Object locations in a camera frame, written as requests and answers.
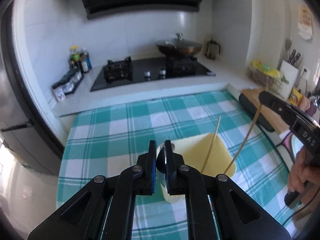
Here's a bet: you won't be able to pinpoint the wooden chopstick six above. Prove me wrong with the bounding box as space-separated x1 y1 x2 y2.
201 116 221 173

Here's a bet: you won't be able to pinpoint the wooden cutting board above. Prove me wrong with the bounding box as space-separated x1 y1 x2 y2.
239 88 289 135

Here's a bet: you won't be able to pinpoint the black gas stove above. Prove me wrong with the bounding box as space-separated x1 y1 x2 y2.
91 57 216 92

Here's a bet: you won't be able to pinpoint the yellow cup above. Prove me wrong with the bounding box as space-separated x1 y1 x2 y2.
288 87 303 107

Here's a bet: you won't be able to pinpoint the silver refrigerator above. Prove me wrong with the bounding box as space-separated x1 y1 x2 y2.
0 55 65 230

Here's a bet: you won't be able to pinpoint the person right hand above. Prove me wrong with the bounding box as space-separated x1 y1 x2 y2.
288 146 319 205

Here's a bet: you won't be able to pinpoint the wall hanging calendar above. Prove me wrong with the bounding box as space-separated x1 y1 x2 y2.
298 4 313 40

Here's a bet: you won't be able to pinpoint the wire basket with bags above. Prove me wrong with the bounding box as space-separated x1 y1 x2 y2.
249 60 289 91

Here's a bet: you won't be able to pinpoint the white knife block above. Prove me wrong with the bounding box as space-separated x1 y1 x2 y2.
278 39 302 100

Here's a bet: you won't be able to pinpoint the teal plaid tablecloth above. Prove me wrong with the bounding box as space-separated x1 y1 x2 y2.
57 90 296 235

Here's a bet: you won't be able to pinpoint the wooden chopstick seven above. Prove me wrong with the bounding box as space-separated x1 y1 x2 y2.
223 87 268 174

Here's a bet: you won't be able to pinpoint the condiment bottles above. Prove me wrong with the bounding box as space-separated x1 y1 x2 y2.
69 46 92 74

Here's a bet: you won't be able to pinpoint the oval steel spoon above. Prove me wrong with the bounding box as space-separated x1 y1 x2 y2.
156 144 167 187

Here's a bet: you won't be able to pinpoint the black rolled mat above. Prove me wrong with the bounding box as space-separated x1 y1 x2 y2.
238 93 276 132

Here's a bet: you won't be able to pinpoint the purple bottle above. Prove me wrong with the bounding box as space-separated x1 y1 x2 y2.
306 96 319 117

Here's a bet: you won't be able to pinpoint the spice jar rack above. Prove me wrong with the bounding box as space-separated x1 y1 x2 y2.
52 69 84 102

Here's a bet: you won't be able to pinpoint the wok with glass lid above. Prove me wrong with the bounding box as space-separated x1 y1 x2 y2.
155 33 202 58

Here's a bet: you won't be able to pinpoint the cream utensil holder box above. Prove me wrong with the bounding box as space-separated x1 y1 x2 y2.
156 132 238 203

